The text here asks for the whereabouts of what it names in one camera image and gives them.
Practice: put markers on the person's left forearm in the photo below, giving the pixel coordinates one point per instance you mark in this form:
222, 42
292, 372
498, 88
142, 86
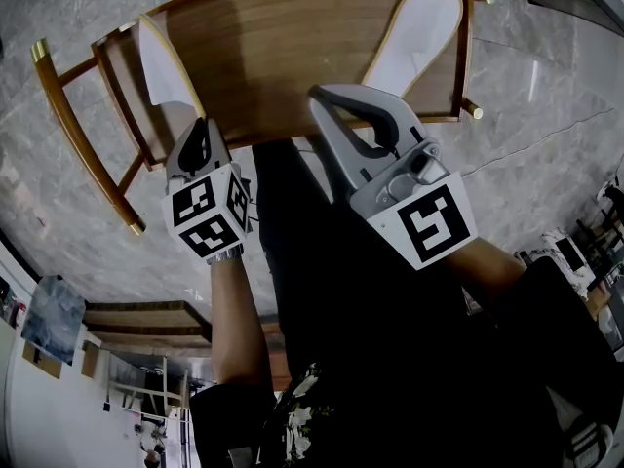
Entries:
239, 320

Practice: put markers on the low wooden platform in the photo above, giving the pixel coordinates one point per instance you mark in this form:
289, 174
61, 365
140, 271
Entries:
146, 320

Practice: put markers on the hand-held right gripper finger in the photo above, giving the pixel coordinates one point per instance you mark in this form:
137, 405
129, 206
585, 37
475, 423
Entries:
404, 120
341, 164

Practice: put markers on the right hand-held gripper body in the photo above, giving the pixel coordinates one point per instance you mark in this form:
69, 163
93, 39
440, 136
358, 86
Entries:
434, 222

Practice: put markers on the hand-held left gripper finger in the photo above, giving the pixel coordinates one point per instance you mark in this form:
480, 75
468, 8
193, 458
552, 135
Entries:
219, 151
173, 169

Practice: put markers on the person's black clothing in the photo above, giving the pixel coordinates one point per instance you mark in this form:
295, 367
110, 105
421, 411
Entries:
365, 310

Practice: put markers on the white slipper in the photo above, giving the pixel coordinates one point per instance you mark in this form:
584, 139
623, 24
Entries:
166, 66
419, 37

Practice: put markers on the person's right forearm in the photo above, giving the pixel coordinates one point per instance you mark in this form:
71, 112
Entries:
487, 266

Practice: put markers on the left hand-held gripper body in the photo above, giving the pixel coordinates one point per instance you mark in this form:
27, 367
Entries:
195, 203

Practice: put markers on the blue grey plastic bag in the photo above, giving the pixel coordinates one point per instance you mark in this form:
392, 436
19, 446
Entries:
53, 317

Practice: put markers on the brown cardboard box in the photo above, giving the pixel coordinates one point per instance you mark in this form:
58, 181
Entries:
46, 363

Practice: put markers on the person's black white shoe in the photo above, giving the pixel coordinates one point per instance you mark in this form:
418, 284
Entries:
590, 446

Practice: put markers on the wooden trolley cart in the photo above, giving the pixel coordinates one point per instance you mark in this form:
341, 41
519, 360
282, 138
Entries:
292, 42

